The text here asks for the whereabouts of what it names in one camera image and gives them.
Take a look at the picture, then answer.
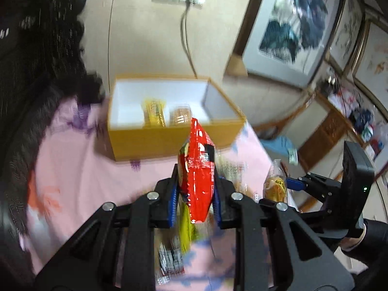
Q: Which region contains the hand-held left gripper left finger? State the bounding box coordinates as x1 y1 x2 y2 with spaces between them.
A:
32 164 182 291

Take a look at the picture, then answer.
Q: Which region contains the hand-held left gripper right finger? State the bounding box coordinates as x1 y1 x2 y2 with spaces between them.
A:
212 169 355 291

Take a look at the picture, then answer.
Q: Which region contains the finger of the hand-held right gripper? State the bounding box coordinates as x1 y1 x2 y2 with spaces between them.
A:
299 209 324 234
286 172 342 202

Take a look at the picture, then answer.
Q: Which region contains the clear cake packet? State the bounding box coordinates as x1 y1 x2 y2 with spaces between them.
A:
262 159 299 213

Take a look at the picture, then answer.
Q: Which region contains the red snack packet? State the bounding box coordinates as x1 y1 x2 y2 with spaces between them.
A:
177 118 218 224

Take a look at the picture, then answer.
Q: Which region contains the yellow cardboard box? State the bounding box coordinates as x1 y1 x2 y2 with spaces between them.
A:
107 74 247 162

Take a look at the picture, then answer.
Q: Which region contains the person's right forearm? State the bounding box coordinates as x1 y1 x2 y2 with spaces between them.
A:
336 218 388 275

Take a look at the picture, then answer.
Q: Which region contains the yellow-green sesame snack packet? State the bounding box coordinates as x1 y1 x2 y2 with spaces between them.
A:
177 200 201 251

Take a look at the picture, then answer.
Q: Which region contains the blue cloth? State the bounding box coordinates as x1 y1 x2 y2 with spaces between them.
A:
261 136 299 158

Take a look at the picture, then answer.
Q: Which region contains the clear printed snack packet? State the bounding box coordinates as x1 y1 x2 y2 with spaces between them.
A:
217 156 261 203

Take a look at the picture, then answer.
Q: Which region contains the white label snack packet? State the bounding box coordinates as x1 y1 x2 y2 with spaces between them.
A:
155 239 187 284

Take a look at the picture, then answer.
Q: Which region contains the wooden cabinet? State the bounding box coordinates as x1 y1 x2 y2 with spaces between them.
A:
299 98 367 173

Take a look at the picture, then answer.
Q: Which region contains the wooden armchair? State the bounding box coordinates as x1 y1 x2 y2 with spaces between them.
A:
251 91 322 170

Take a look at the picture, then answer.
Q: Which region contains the pile of colourful clothes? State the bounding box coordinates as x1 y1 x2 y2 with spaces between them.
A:
321 76 388 164

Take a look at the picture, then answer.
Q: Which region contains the orange cracker packet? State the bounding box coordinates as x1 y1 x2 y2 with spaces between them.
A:
168 105 194 127

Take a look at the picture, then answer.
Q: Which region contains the yellow snack packet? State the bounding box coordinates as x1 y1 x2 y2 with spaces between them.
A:
142 98 167 127

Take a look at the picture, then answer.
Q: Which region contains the gold framed painting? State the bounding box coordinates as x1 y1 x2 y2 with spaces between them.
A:
352 18 388 91

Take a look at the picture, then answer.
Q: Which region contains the large framed flower painting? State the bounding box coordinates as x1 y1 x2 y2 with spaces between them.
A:
232 0 349 90

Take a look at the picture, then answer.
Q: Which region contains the narrow framed painting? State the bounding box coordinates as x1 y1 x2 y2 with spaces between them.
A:
327 0 366 73

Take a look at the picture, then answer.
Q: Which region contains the dark carved wooden furniture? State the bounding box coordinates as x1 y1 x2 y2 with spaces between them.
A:
0 0 106 291

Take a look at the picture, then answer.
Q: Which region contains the grey power cable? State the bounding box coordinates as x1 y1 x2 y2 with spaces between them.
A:
181 0 203 79

